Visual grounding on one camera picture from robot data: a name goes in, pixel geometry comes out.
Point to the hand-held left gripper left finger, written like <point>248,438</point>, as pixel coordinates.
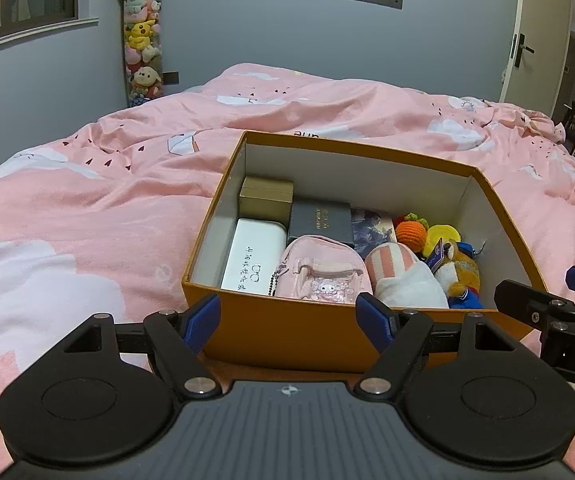
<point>202,317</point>

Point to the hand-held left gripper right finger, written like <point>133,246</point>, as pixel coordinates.
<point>375,317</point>

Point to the pink striped plush toy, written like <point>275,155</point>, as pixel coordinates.
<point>402,280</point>

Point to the brown plush dog toy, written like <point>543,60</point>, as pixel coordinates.
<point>462,272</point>

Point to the pink mini backpack pouch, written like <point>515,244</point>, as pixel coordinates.
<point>317,265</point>

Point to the white glasses case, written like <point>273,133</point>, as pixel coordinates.
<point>252,255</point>

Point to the photo card box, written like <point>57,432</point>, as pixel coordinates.
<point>370,235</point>

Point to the orange cardboard box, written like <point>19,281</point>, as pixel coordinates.
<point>292,335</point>

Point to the blue card tag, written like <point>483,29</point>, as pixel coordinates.
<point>437,257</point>

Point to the orange crocheted toy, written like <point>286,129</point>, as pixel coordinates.
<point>410,234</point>

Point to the yellow round lid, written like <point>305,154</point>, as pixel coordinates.
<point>442,234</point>

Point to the dark grey box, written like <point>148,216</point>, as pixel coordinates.
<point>320,220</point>

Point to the small gold box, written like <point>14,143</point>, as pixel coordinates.
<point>267,200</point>

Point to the pink printed blanket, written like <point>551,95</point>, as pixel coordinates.
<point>92,210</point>

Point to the door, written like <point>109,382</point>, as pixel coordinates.
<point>537,20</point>

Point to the column of plush toys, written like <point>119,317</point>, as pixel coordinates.
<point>140,35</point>

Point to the wall socket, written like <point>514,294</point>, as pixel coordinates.
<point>171,77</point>

